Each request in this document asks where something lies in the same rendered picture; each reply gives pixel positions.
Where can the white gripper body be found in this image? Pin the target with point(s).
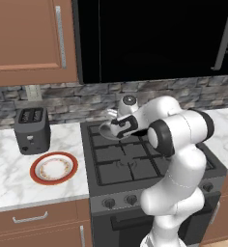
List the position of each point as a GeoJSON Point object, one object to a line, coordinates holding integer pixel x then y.
{"type": "Point", "coordinates": [112, 113]}

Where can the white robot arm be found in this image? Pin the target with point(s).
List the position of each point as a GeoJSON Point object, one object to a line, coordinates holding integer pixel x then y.
{"type": "Point", "coordinates": [180, 167]}

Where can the grey pan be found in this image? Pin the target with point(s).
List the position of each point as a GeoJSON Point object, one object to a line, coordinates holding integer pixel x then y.
{"type": "Point", "coordinates": [105, 131]}

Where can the dark grey stove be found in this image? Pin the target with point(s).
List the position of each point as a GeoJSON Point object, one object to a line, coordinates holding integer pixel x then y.
{"type": "Point", "coordinates": [119, 160]}

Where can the black stove knob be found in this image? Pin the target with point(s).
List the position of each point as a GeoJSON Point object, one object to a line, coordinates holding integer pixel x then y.
{"type": "Point", "coordinates": [208, 186]}
{"type": "Point", "coordinates": [131, 199]}
{"type": "Point", "coordinates": [108, 203]}

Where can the red rimmed white plate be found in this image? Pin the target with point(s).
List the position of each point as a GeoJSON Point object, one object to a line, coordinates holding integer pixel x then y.
{"type": "Point", "coordinates": [53, 168]}

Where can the dark grey toaster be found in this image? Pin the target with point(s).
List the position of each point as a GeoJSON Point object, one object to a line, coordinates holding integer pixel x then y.
{"type": "Point", "coordinates": [32, 130]}

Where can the black microwave oven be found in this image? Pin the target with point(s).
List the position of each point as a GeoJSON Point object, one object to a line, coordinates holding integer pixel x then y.
{"type": "Point", "coordinates": [151, 38]}

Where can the black oven door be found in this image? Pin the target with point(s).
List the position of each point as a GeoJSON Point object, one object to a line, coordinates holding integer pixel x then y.
{"type": "Point", "coordinates": [132, 233]}

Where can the brown drawer front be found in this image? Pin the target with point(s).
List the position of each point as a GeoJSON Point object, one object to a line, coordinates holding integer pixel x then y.
{"type": "Point", "coordinates": [38, 214]}

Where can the brown base cupboard door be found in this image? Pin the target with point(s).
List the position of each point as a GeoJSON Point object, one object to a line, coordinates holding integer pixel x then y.
{"type": "Point", "coordinates": [227, 209]}
{"type": "Point", "coordinates": [38, 238]}

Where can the grey wall outlet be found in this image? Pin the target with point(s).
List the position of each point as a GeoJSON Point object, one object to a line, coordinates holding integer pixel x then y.
{"type": "Point", "coordinates": [33, 92]}

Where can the brown wall cupboard door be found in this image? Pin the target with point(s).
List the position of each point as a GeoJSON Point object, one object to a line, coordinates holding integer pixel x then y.
{"type": "Point", "coordinates": [25, 38]}

